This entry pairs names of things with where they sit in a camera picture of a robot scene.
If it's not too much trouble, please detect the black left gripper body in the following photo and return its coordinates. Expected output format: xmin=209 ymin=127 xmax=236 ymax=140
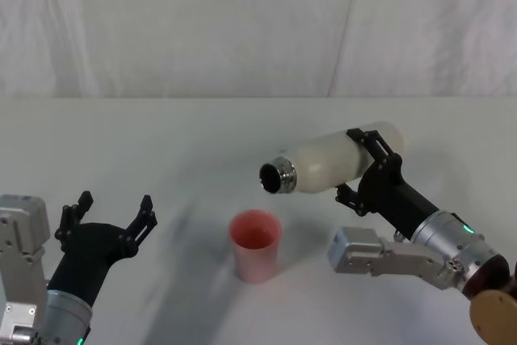
xmin=47 ymin=222 xmax=137 ymax=306

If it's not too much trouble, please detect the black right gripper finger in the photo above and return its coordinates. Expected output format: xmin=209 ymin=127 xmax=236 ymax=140
xmin=334 ymin=183 xmax=365 ymax=217
xmin=346 ymin=127 xmax=399 ymax=166

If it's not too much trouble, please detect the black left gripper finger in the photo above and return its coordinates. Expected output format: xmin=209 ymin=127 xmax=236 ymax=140
xmin=55 ymin=190 xmax=95 ymax=242
xmin=119 ymin=195 xmax=158 ymax=251

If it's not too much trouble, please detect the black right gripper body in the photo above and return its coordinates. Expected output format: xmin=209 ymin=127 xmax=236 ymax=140
xmin=355 ymin=152 xmax=439 ymax=242

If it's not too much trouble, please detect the cream vacuum bottle steel neck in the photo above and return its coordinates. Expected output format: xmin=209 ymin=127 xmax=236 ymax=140
xmin=258 ymin=120 xmax=406 ymax=196

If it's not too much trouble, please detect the white table cloth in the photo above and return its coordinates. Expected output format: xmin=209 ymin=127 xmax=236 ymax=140
xmin=0 ymin=95 xmax=517 ymax=345

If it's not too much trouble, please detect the pink cup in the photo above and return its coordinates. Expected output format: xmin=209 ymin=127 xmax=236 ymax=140
xmin=228 ymin=208 xmax=282 ymax=285

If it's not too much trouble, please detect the white wrinkled curtain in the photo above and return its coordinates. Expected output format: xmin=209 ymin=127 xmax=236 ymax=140
xmin=0 ymin=0 xmax=517 ymax=99

